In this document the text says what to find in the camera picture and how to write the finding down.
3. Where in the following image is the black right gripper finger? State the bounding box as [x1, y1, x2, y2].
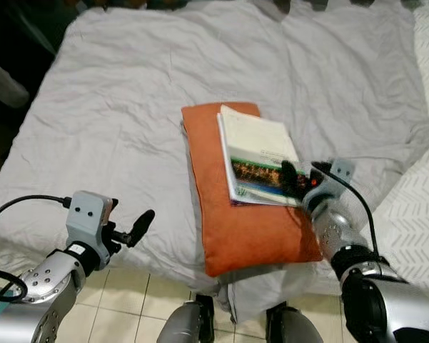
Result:
[280, 160, 298, 199]

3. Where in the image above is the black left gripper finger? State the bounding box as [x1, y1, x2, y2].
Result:
[128, 209, 156, 248]

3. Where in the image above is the white book with landscape cover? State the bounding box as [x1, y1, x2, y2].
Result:
[216, 104, 306, 208]

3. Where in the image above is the orange pillow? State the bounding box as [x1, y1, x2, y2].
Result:
[181, 101, 323, 278]

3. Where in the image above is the white patterned mattress sheet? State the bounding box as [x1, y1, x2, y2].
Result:
[375, 0, 429, 301]

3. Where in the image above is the silver left robot leg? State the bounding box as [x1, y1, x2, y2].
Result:
[157, 299, 215, 343]

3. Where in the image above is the silver robot leg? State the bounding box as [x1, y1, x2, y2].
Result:
[157, 299, 215, 343]
[266, 302, 322, 343]

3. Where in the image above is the grey wrinkled duvet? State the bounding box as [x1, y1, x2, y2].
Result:
[0, 0, 429, 324]

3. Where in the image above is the silver right robot leg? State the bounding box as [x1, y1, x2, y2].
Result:
[266, 302, 322, 343]

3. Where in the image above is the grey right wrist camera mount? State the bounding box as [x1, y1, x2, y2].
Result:
[321, 159, 356, 201]

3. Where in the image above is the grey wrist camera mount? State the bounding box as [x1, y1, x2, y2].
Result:
[321, 159, 356, 201]
[64, 191, 116, 251]

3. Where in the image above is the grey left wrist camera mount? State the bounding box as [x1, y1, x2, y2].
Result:
[64, 191, 116, 251]

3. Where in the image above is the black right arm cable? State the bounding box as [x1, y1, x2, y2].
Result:
[311, 161, 380, 262]

